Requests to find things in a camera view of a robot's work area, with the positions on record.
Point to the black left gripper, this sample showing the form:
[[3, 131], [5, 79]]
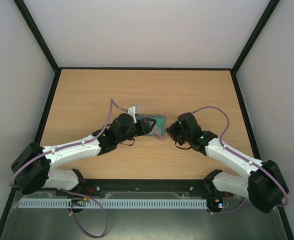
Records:
[[143, 124]]

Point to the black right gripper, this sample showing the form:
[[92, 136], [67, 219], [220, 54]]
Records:
[[175, 131]]

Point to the grey green glasses case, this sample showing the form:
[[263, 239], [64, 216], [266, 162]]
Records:
[[160, 119]]

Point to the pink transparent sunglasses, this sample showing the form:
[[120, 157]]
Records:
[[159, 133]]

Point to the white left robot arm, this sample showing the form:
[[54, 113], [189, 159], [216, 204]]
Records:
[[37, 167]]

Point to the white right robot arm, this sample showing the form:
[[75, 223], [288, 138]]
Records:
[[260, 182]]

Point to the right controller board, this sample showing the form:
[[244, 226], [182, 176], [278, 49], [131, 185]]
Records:
[[217, 203]]

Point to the controller board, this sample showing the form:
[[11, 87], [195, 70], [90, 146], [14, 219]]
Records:
[[79, 202], [217, 203]]

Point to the left controller board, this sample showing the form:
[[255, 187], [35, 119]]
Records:
[[79, 202]]

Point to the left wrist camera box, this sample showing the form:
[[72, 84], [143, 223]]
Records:
[[133, 111]]

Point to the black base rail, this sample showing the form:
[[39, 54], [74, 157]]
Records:
[[183, 187]]

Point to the light blue slotted cable duct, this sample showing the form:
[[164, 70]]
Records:
[[59, 203]]

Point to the black frame post right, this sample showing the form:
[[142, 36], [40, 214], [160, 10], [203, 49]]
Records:
[[267, 13]]

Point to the black frame post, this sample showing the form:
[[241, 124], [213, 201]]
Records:
[[28, 18], [267, 13]]

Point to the black frame post left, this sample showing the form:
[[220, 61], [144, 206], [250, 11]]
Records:
[[28, 18]]

